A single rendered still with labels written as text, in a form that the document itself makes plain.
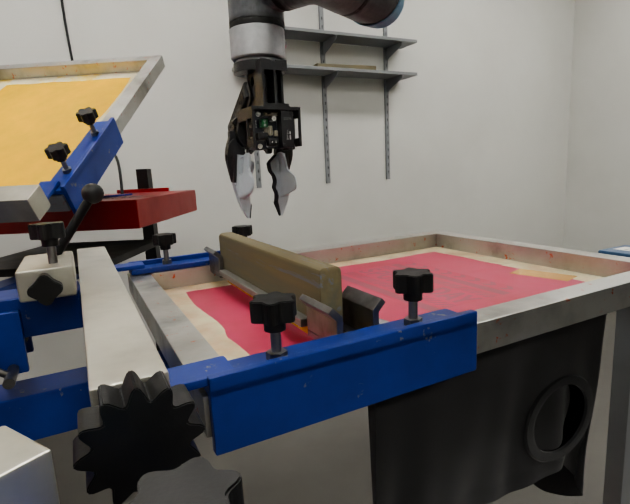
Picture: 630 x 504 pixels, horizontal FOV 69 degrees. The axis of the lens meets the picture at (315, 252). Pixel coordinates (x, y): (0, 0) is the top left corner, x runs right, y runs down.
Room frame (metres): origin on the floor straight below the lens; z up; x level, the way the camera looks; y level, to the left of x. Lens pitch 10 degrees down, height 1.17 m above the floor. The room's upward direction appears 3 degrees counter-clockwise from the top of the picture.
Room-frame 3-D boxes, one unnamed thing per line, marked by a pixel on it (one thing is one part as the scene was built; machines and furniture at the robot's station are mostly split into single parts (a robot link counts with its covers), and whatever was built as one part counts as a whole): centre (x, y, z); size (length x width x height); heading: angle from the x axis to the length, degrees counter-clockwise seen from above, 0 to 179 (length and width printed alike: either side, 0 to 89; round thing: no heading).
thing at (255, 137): (0.67, 0.06, 1.26); 0.09 x 0.08 x 0.12; 28
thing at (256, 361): (0.44, -0.03, 0.97); 0.30 x 0.05 x 0.07; 117
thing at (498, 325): (0.79, -0.12, 0.97); 0.79 x 0.58 x 0.04; 117
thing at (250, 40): (0.67, 0.06, 1.34); 0.08 x 0.08 x 0.05
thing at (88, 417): (0.27, 0.12, 1.02); 0.07 x 0.06 x 0.07; 117
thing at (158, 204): (1.73, 0.75, 1.06); 0.61 x 0.46 x 0.12; 177
